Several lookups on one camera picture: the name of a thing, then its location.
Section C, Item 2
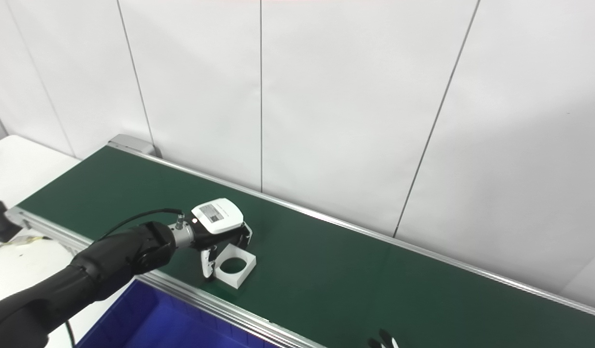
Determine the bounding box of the grey conveyor end housing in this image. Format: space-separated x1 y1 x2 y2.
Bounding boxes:
107 134 163 159

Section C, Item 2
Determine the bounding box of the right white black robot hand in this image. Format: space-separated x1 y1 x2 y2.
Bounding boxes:
368 329 401 348

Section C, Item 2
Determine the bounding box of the yellowish wire bundle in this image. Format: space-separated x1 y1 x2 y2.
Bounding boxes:
0 235 52 254

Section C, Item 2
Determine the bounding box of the blue plastic bin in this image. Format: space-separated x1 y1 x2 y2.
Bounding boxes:
75 279 281 348

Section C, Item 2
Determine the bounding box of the white square part round hole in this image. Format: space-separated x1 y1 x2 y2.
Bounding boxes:
213 243 257 290

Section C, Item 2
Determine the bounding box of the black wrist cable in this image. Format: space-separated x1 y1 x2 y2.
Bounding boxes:
95 208 185 242

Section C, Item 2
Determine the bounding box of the green conveyor belt aluminium frame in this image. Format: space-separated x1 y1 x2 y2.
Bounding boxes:
5 140 595 348

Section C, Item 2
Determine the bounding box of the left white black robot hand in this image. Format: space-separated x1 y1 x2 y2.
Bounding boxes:
190 198 253 279

